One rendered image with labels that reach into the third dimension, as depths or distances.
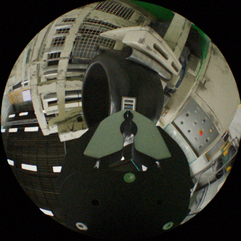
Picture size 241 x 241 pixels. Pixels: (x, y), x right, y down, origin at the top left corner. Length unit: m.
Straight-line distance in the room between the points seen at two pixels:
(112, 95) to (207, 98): 0.78
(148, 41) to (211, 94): 0.72
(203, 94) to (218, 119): 0.27
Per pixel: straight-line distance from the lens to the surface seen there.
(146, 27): 0.28
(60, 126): 0.95
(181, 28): 0.80
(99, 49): 0.52
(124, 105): 0.25
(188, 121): 0.92
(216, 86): 0.90
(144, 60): 0.31
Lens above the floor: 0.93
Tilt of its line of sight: 39 degrees up
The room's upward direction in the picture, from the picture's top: 154 degrees counter-clockwise
